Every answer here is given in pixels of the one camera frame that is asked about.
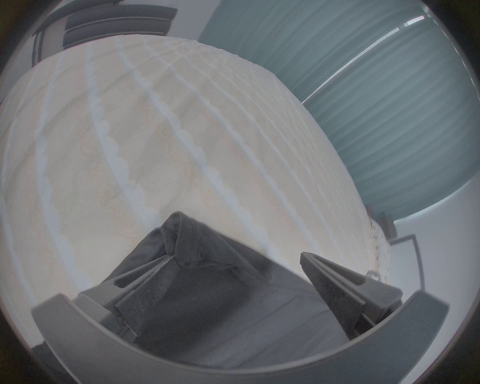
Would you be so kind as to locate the grey bedside table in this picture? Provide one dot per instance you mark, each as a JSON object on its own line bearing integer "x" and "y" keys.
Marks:
{"x": 385, "y": 225}

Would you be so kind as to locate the black T-shirt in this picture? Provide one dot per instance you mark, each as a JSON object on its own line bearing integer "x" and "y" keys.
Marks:
{"x": 225, "y": 300}

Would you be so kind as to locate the bed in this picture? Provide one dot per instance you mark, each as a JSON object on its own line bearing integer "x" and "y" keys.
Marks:
{"x": 168, "y": 131}

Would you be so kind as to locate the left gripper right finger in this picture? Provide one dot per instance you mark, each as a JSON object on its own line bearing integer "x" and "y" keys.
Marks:
{"x": 348, "y": 307}

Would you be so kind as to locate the blue-green curtain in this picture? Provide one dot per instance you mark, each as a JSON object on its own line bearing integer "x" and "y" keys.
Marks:
{"x": 300, "y": 45}
{"x": 405, "y": 131}

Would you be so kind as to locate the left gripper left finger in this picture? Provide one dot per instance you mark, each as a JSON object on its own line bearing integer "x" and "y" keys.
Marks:
{"x": 135, "y": 303}

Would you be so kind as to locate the black chest of drawers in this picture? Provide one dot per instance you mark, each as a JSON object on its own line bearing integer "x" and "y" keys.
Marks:
{"x": 112, "y": 26}

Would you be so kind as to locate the white printed pillow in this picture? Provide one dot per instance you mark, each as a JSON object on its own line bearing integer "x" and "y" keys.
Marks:
{"x": 379, "y": 243}

